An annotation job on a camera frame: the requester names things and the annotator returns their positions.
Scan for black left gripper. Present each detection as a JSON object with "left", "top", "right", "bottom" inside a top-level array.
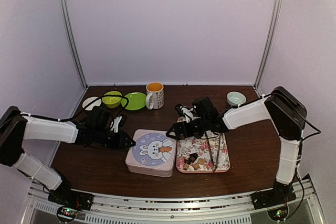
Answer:
[{"left": 94, "top": 126, "right": 135, "bottom": 150}]

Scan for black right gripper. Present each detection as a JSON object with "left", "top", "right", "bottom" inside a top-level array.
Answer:
[{"left": 166, "top": 116, "right": 209, "bottom": 141}]

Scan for pink bunny tin lid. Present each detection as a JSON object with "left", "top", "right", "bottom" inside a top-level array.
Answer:
[{"left": 125, "top": 129, "right": 176, "bottom": 166}]

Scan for pink tin box with dividers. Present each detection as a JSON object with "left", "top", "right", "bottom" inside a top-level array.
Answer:
[{"left": 126, "top": 160, "right": 173, "bottom": 178}]

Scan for metal tongs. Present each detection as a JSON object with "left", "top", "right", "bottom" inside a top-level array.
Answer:
[{"left": 205, "top": 131, "right": 221, "bottom": 173}]

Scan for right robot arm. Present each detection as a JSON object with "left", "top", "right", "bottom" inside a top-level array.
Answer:
[{"left": 166, "top": 86, "right": 307, "bottom": 204}]

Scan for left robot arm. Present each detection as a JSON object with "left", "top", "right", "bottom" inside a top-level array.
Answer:
[{"left": 1, "top": 106, "right": 135, "bottom": 205}]

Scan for tan Sweet chocolate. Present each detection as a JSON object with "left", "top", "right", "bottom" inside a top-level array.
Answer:
[{"left": 197, "top": 158, "right": 205, "bottom": 165}]

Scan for floral pink tray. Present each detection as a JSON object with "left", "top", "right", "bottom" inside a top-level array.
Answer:
[{"left": 176, "top": 133, "right": 230, "bottom": 174}]

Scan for white mug with orange inside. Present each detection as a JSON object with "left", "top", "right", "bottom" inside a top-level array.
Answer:
[{"left": 145, "top": 82, "right": 164, "bottom": 110}]

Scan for green bowl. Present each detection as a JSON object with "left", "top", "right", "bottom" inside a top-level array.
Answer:
[{"left": 102, "top": 91, "right": 122, "bottom": 108}]

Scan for green plate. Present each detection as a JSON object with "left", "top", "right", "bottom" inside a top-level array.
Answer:
[{"left": 121, "top": 92, "right": 146, "bottom": 111}]

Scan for white black bowl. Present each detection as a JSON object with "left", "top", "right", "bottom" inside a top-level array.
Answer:
[{"left": 82, "top": 97, "right": 102, "bottom": 111}]

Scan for pale blue ceramic bowl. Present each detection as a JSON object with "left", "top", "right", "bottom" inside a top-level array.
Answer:
[{"left": 226, "top": 91, "right": 247, "bottom": 107}]

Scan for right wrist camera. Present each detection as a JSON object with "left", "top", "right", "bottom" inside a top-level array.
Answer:
[{"left": 174, "top": 103, "right": 196, "bottom": 123}]

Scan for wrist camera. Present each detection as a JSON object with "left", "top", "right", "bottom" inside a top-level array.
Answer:
[
  {"left": 110, "top": 114, "right": 128, "bottom": 133},
  {"left": 174, "top": 103, "right": 196, "bottom": 123}
]

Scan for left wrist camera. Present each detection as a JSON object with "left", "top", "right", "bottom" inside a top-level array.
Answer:
[{"left": 110, "top": 114, "right": 128, "bottom": 133}]

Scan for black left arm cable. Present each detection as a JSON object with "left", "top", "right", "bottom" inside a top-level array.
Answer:
[{"left": 26, "top": 94, "right": 129, "bottom": 122}]

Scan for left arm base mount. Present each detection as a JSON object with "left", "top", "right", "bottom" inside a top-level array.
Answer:
[{"left": 44, "top": 175, "right": 93, "bottom": 223}]

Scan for front aluminium rail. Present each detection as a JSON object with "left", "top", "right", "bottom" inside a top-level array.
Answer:
[{"left": 19, "top": 185, "right": 327, "bottom": 223}]

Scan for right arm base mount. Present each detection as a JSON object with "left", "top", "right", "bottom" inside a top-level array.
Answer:
[{"left": 251, "top": 185, "right": 296, "bottom": 222}]

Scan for left aluminium frame post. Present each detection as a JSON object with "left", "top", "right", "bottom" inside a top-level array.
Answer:
[{"left": 59, "top": 0, "right": 88, "bottom": 89}]

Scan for aluminium frame post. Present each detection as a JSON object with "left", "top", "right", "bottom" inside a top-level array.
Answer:
[
  {"left": 59, "top": 0, "right": 88, "bottom": 89},
  {"left": 254, "top": 0, "right": 283, "bottom": 94}
]

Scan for right aluminium frame post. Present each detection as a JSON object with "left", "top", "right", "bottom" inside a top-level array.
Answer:
[{"left": 254, "top": 0, "right": 283, "bottom": 94}]

